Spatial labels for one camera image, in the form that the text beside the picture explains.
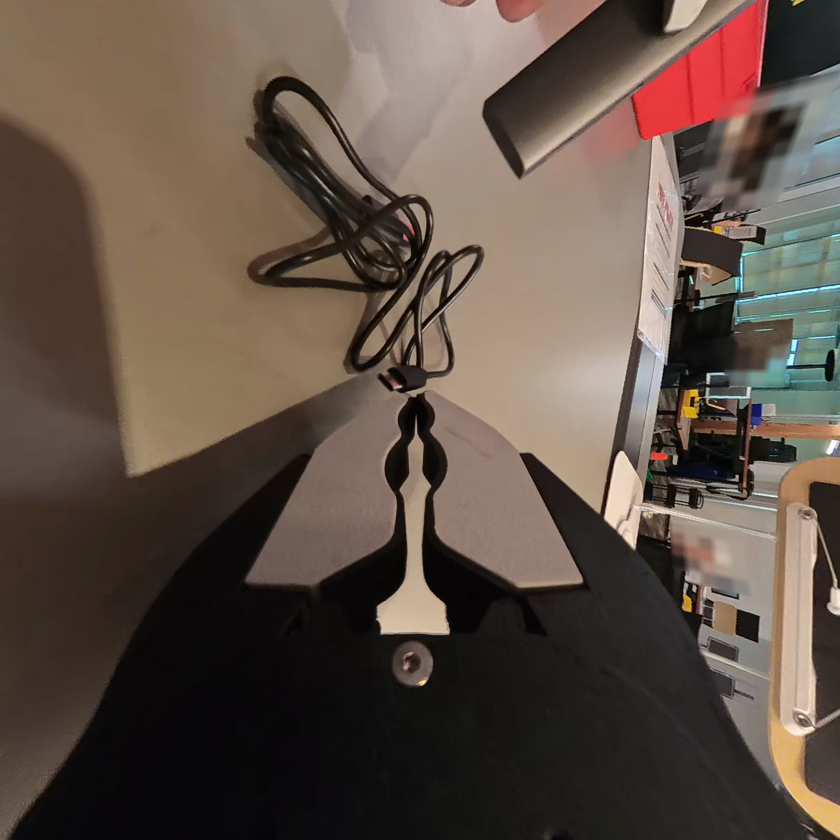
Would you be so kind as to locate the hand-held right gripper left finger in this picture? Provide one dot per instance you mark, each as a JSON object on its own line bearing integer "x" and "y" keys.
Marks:
{"x": 334, "y": 499}

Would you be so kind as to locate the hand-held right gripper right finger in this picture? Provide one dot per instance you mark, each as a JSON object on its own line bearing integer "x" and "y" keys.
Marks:
{"x": 499, "y": 499}

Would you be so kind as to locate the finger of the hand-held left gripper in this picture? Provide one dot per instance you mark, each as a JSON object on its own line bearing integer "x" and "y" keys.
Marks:
{"x": 686, "y": 14}

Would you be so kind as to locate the grey aluminium usb hub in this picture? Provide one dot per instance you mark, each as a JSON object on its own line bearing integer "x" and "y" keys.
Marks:
{"x": 558, "y": 111}

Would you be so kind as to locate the person's left hand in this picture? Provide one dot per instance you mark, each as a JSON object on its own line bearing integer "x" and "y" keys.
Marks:
{"x": 518, "y": 9}

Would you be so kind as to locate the red folder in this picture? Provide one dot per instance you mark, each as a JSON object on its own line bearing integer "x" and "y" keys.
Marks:
{"x": 709, "y": 79}

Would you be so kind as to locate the white flat pad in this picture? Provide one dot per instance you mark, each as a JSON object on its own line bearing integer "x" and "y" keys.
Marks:
{"x": 623, "y": 499}

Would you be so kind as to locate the white paper sheet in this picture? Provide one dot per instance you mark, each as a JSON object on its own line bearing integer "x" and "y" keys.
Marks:
{"x": 659, "y": 262}

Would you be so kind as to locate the wooden-framed black board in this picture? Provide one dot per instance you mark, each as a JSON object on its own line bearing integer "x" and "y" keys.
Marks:
{"x": 827, "y": 525}

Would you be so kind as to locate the black round-base stand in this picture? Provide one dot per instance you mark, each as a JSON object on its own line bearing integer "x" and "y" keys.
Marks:
{"x": 828, "y": 365}

